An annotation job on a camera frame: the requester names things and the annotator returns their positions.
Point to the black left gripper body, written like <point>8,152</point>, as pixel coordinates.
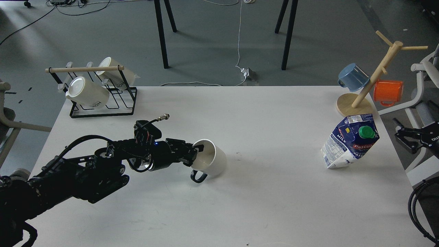
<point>165,153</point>

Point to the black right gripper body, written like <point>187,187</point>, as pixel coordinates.
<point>431,139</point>

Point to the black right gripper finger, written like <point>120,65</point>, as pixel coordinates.
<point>411,146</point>
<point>408,128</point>

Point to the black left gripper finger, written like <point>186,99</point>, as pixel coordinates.
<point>196,148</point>
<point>189,158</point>

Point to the white mug black handle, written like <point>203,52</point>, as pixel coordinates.
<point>210,161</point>

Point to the blue white milk carton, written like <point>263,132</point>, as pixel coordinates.
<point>350,140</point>

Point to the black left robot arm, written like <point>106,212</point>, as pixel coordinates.
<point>90,168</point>

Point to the orange mug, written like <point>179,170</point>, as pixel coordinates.
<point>388,92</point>

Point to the wooden mug tree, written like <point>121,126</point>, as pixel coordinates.
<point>356,104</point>

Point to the white power adapter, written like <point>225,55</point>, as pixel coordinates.
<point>249,74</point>

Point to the blue mug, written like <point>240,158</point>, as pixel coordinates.
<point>353,77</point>

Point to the cream mug on rack back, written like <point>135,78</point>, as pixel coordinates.
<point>114,75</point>

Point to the cream mug on rack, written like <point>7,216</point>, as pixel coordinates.
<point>87,93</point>
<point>114,75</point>

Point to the cream mug on rack front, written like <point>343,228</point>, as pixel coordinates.
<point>87,93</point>

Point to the black table legs left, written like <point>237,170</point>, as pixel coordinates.
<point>159,19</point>

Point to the black table legs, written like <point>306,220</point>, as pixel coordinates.
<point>159,19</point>
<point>290,27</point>

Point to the black table legs right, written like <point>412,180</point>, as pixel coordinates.
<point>290,27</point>

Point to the black wire mug rack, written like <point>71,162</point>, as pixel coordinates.
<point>120,103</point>

